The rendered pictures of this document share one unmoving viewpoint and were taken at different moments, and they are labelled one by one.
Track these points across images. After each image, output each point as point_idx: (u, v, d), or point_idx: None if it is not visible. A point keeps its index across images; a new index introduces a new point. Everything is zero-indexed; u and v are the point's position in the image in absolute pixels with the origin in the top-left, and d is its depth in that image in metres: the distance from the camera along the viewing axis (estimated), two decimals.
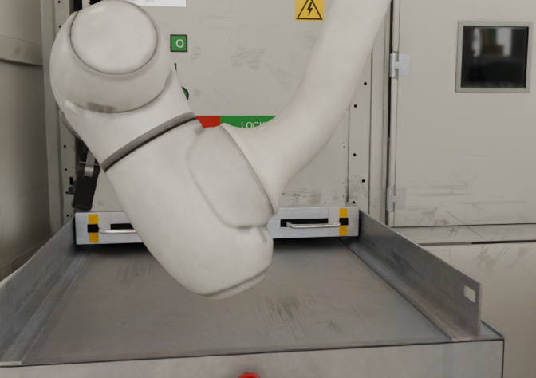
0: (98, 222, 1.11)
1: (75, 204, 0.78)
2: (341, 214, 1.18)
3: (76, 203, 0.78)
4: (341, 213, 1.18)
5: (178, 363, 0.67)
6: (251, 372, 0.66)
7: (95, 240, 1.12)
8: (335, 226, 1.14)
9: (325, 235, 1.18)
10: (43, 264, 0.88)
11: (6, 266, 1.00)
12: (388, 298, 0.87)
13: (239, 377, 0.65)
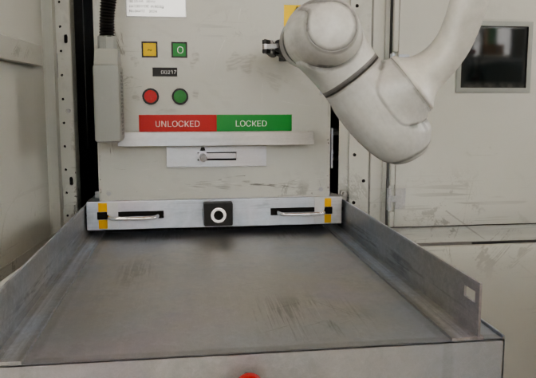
0: (107, 210, 1.24)
1: None
2: (326, 203, 1.31)
3: None
4: (325, 202, 1.31)
5: (178, 363, 0.67)
6: (251, 372, 0.66)
7: (104, 226, 1.25)
8: (320, 214, 1.27)
9: (311, 222, 1.31)
10: (43, 264, 0.88)
11: (6, 266, 1.00)
12: (388, 298, 0.87)
13: (239, 377, 0.65)
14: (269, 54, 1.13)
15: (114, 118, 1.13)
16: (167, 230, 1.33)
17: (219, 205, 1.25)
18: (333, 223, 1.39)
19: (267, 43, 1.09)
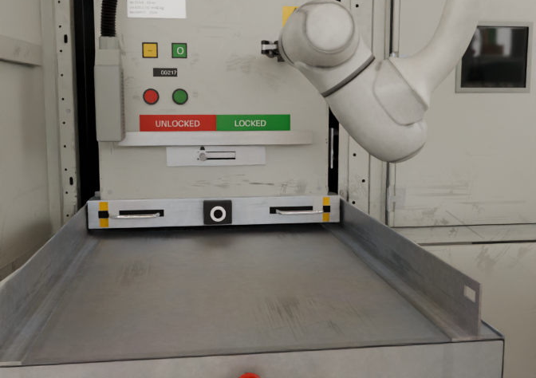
0: (108, 209, 1.26)
1: None
2: (325, 202, 1.32)
3: None
4: (324, 201, 1.32)
5: (178, 363, 0.67)
6: (251, 372, 0.66)
7: (104, 225, 1.26)
8: (318, 213, 1.28)
9: (309, 221, 1.32)
10: (43, 264, 0.88)
11: (6, 266, 1.00)
12: (388, 298, 0.87)
13: (239, 377, 0.65)
14: (269, 55, 1.14)
15: (115, 118, 1.14)
16: (167, 230, 1.33)
17: (218, 203, 1.27)
18: (333, 223, 1.39)
19: (266, 44, 1.11)
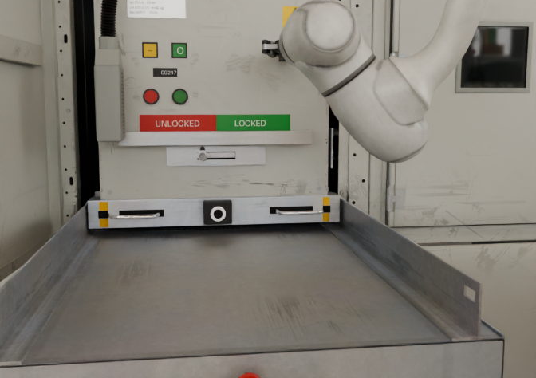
0: (108, 209, 1.26)
1: None
2: (325, 202, 1.32)
3: None
4: (324, 201, 1.32)
5: (178, 363, 0.67)
6: (251, 372, 0.66)
7: (104, 225, 1.26)
8: (318, 213, 1.28)
9: (309, 221, 1.32)
10: (43, 264, 0.88)
11: (6, 266, 1.00)
12: (388, 298, 0.87)
13: (239, 377, 0.65)
14: (269, 54, 1.14)
15: (115, 118, 1.14)
16: (167, 230, 1.33)
17: (218, 203, 1.27)
18: (333, 223, 1.39)
19: (267, 43, 1.11)
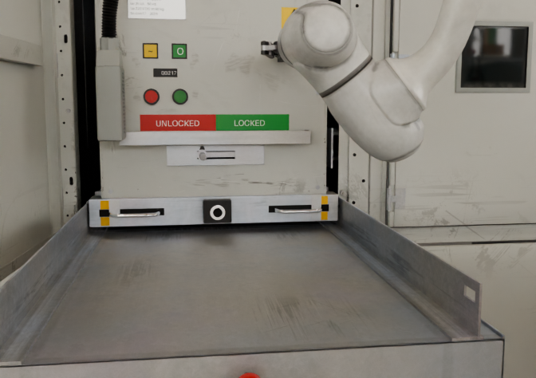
0: (108, 208, 1.27)
1: None
2: (323, 201, 1.34)
3: None
4: (322, 200, 1.34)
5: (178, 363, 0.67)
6: (251, 372, 0.66)
7: (105, 223, 1.28)
8: (317, 211, 1.30)
9: (308, 219, 1.34)
10: (43, 264, 0.88)
11: (6, 266, 1.00)
12: (388, 298, 0.87)
13: (239, 377, 0.65)
14: (268, 55, 1.16)
15: (116, 118, 1.16)
16: (167, 230, 1.33)
17: (218, 202, 1.28)
18: (333, 223, 1.39)
19: (266, 45, 1.13)
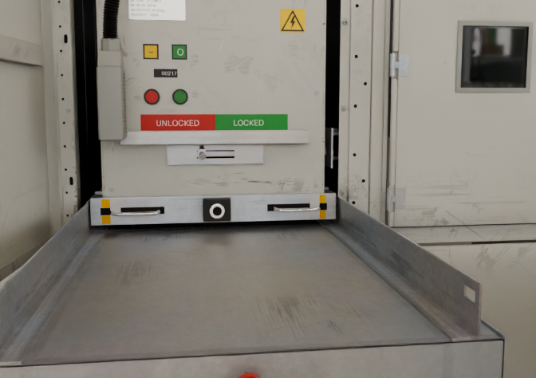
0: (110, 206, 1.29)
1: None
2: (321, 199, 1.36)
3: None
4: (321, 198, 1.35)
5: (178, 363, 0.67)
6: (251, 372, 0.66)
7: (107, 222, 1.30)
8: (315, 210, 1.32)
9: (306, 218, 1.36)
10: (43, 264, 0.88)
11: (6, 266, 1.00)
12: (388, 298, 0.87)
13: (239, 377, 0.65)
14: None
15: (116, 118, 1.18)
16: (167, 230, 1.33)
17: (218, 201, 1.30)
18: (333, 223, 1.39)
19: None
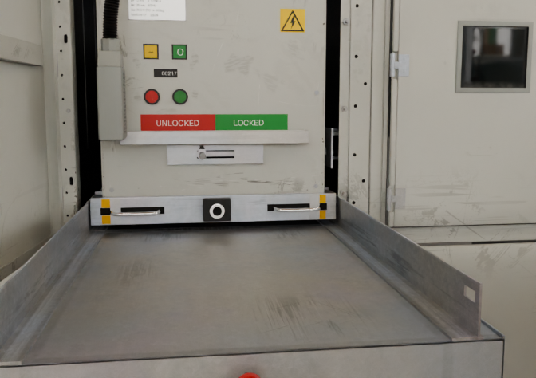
0: (110, 206, 1.29)
1: None
2: (321, 199, 1.36)
3: None
4: (321, 198, 1.35)
5: (178, 363, 0.67)
6: (251, 372, 0.66)
7: (107, 222, 1.30)
8: (315, 210, 1.32)
9: (306, 218, 1.36)
10: (43, 264, 0.88)
11: (6, 266, 1.00)
12: (388, 298, 0.87)
13: (239, 377, 0.65)
14: None
15: (116, 118, 1.18)
16: (167, 230, 1.33)
17: (218, 201, 1.30)
18: (333, 223, 1.39)
19: None
